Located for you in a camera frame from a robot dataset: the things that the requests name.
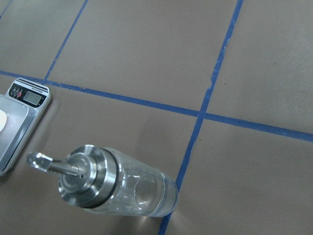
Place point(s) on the digital kitchen scale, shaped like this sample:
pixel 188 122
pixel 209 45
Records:
pixel 24 103

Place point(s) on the glass sauce bottle steel spout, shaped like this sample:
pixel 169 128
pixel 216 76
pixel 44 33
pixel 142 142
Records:
pixel 107 181

